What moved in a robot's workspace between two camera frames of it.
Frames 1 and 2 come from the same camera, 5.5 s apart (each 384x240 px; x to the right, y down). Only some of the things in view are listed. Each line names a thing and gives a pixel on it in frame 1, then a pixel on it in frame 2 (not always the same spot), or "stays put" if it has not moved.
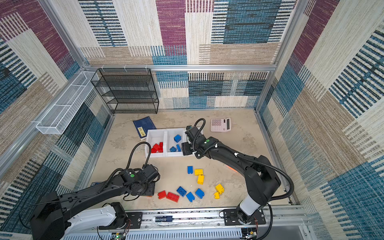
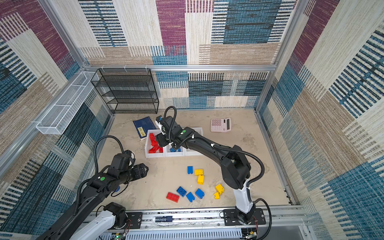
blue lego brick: (199, 193) stays put
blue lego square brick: (190, 169) stays put
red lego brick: (155, 148) stays put
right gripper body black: (189, 148) → (165, 139)
